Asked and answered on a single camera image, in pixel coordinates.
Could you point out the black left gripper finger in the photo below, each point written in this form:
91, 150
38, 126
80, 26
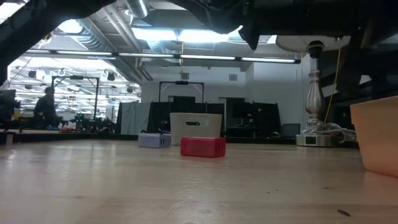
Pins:
251, 37

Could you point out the silver ventilation duct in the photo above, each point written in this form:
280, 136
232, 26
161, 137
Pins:
136, 7

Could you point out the lavender blue cube charger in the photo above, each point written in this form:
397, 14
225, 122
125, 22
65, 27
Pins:
154, 140

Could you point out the grey curtain panel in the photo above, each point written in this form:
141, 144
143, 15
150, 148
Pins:
133, 118

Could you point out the red cube charger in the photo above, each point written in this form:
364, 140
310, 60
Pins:
202, 147

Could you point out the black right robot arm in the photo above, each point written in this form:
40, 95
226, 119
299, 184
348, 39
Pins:
348, 81

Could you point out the orange cutting mat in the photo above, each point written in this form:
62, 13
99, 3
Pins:
376, 140

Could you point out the long LED light bar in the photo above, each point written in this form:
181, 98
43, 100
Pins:
149, 55

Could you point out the silver lamp with white shade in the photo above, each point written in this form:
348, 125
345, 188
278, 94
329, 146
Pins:
314, 102

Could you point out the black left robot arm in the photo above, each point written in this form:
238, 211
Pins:
28, 28

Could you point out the black monitor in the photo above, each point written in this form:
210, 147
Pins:
7, 104

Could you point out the person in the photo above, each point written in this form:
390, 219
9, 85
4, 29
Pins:
46, 107

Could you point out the black gantry frame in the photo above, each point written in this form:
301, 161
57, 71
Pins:
96, 99
182, 82

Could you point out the black partition panels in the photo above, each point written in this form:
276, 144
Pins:
248, 118

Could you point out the black aluminium table frame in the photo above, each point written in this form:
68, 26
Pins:
93, 137

